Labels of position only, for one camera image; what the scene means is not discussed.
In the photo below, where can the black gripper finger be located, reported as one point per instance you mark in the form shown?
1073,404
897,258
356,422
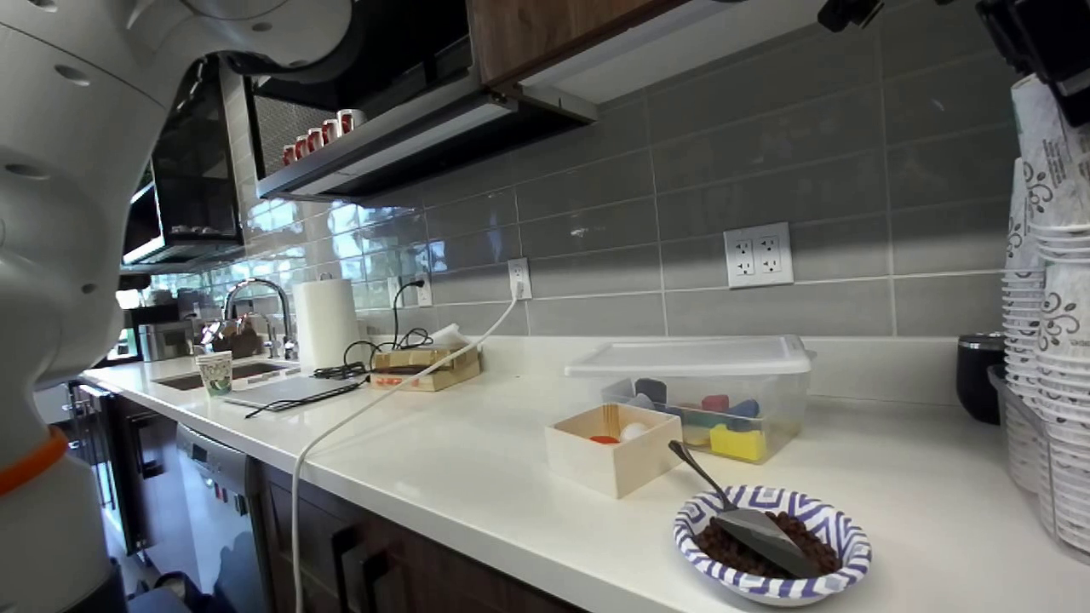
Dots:
1077,98

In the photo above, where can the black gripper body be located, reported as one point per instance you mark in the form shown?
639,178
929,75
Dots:
1041,34

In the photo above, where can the small paper cup stack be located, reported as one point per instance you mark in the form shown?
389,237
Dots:
1043,158

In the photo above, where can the tall paper cup stack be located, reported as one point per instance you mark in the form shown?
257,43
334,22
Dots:
1019,318

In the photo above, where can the patterned paper cup stack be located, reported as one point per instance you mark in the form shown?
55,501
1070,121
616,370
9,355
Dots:
1068,395

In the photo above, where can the black mug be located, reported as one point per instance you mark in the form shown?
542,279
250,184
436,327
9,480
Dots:
977,380

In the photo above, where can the clear plastic container white lid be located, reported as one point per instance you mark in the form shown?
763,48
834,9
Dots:
727,377

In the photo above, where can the blue toy piece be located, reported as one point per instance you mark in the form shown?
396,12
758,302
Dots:
744,409

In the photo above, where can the red toy piece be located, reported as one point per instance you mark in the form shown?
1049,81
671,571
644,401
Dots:
717,404

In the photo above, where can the wooden upper cabinet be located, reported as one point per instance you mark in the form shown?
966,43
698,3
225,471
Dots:
546,29

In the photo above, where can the grey metal spoon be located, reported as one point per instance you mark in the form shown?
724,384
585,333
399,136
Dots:
761,532

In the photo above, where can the dark coffee grounds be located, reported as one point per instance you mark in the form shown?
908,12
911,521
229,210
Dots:
734,550

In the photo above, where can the red item in wooden box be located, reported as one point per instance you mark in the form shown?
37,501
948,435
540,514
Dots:
605,436

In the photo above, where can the white tray with packets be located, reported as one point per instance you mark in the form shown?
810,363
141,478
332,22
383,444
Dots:
606,465

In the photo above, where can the white crumpled paper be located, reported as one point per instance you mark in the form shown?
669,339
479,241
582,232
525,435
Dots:
448,335

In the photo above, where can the small red white cup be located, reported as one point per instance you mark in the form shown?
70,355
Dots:
288,155
308,143
329,130
352,121

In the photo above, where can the brown cardboard box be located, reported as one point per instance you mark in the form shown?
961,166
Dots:
412,360

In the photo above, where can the white paper towel roll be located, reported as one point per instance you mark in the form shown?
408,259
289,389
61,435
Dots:
324,325

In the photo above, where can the curved metal faucet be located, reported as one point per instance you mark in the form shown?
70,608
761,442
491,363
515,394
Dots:
278,298

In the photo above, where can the dark wood lower cabinet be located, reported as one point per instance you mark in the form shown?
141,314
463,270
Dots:
408,557

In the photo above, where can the grey tablet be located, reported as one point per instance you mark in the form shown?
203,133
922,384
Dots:
292,394

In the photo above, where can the black microwave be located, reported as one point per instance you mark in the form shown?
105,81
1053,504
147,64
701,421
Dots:
193,170

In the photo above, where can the single green print paper cup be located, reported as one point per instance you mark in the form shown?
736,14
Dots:
214,377

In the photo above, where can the coffee machine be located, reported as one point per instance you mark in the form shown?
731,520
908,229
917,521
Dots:
157,335

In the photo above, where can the stainless dishwasher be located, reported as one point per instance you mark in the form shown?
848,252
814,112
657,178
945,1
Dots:
214,513

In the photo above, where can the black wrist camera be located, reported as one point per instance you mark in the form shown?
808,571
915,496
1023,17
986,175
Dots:
853,12

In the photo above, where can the white double wall outlet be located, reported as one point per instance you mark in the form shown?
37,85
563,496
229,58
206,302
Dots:
758,252

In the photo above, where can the white wall outlet with plug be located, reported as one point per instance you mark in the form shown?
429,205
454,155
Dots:
518,277

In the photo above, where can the dark wall shelf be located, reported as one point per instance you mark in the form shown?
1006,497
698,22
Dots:
454,136

